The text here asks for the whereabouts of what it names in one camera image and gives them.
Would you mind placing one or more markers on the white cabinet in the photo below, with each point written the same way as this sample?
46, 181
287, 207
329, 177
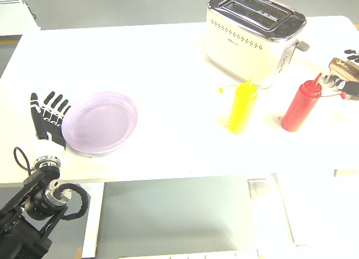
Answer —
16, 15

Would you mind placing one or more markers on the purple round plate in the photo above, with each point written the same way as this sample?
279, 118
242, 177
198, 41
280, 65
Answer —
101, 124

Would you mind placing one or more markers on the white table leg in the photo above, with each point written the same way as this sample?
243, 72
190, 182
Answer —
92, 219
291, 214

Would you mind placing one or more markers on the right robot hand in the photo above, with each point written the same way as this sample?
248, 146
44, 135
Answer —
349, 85

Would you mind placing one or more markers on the yellow squeeze bottle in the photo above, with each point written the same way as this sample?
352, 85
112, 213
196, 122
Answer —
241, 110

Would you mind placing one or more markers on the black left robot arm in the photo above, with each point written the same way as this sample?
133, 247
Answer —
33, 197

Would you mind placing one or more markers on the metal floor socket cover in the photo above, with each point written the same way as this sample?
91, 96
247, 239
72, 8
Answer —
259, 189

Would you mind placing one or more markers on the red squeeze bottle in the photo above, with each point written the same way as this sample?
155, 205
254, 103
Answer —
300, 107

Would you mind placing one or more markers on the bread slice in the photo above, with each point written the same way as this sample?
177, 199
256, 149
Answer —
343, 66

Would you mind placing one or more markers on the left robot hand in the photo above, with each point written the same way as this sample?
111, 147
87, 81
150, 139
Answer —
56, 135

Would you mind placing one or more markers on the cream two-slot toaster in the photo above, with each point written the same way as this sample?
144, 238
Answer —
241, 51

